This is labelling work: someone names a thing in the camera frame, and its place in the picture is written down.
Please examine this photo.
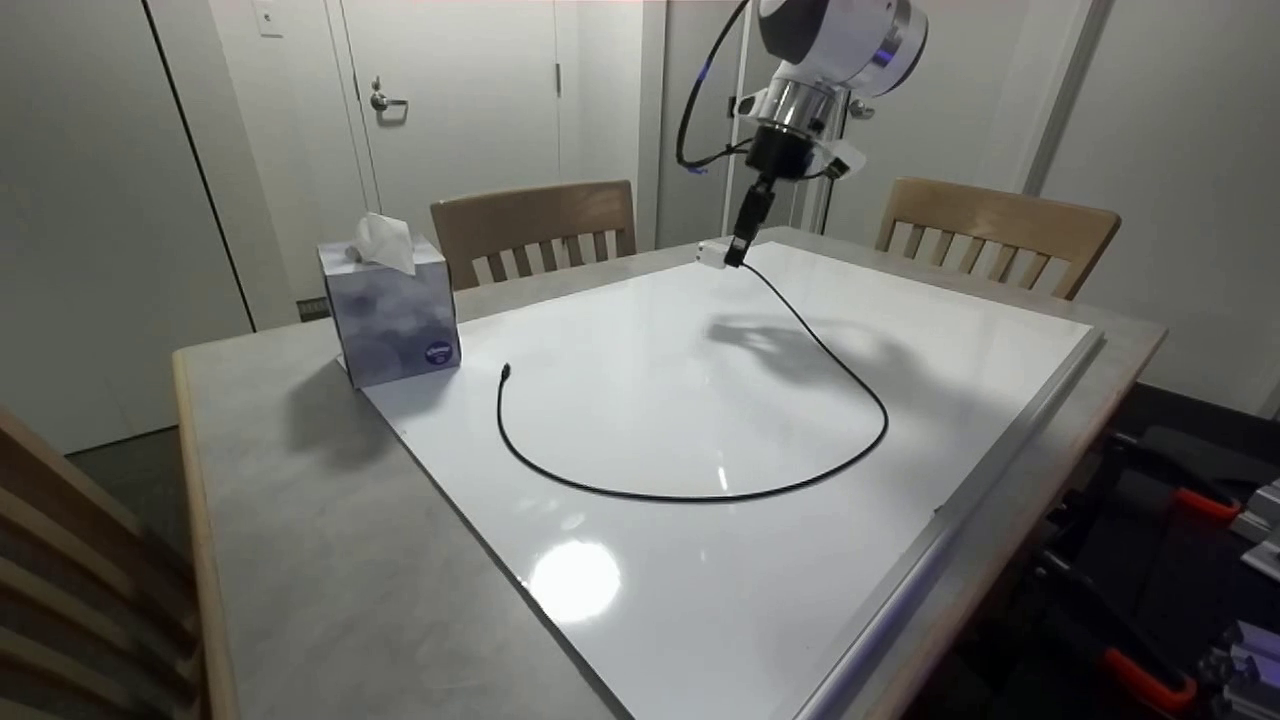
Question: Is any wooden chair foreground left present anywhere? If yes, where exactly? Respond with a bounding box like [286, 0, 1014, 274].
[0, 415, 214, 720]

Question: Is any orange handled clamp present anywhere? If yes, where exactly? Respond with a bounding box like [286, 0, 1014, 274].
[1100, 647, 1202, 717]

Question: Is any black charging cable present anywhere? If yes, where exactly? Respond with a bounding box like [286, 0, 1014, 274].
[492, 256, 898, 509]

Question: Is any white charger adapter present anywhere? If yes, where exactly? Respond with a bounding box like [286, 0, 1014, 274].
[698, 239, 729, 265]

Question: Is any wooden chair near tissue box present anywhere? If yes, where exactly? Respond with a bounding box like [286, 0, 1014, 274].
[433, 179, 637, 288]

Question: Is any white wall switch plate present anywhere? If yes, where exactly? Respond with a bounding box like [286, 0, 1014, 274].
[256, 0, 287, 40]

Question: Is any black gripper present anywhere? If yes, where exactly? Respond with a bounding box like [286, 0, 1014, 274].
[725, 123, 852, 267]

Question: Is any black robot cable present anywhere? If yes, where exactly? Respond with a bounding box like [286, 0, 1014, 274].
[672, 0, 754, 176]

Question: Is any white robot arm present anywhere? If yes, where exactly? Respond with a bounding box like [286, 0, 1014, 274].
[725, 0, 929, 267]

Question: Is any silver door handle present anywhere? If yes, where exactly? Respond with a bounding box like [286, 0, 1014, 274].
[368, 77, 410, 128]

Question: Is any white board mat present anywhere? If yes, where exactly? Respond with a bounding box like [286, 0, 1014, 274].
[372, 243, 1100, 720]

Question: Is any blue tissue box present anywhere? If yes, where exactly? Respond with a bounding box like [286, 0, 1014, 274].
[321, 213, 459, 390]

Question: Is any wooden chair by door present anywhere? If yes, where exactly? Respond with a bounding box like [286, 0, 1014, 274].
[873, 179, 1120, 301]

